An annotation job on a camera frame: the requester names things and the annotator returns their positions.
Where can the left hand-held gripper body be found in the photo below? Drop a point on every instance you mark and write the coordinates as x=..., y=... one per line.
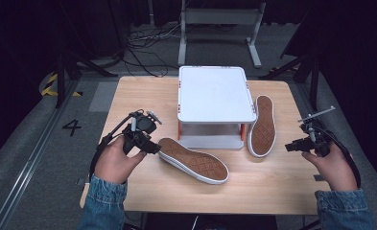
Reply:
x=141, y=126

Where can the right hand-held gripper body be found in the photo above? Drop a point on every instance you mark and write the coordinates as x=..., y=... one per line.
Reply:
x=318, y=137

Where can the black canvas sneaker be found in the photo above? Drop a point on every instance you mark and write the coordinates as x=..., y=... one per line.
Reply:
x=263, y=127
x=195, y=161

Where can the person's left hand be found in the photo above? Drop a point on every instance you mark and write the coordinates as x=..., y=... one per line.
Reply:
x=115, y=163

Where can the person's right hand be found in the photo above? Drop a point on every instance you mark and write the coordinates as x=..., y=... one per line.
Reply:
x=334, y=169

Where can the black tripod stand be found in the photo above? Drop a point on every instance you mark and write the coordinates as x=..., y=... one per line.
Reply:
x=61, y=76
x=312, y=76

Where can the white two-tier shoe rack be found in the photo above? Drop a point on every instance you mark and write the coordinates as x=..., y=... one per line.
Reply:
x=215, y=96

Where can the yellow black hazard tape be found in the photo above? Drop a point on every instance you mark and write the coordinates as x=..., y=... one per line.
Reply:
x=50, y=86

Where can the grey metal floor rail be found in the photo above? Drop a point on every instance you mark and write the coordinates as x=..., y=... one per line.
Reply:
x=32, y=159

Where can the grey metal stand frame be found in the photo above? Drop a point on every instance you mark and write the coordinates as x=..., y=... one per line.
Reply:
x=221, y=16

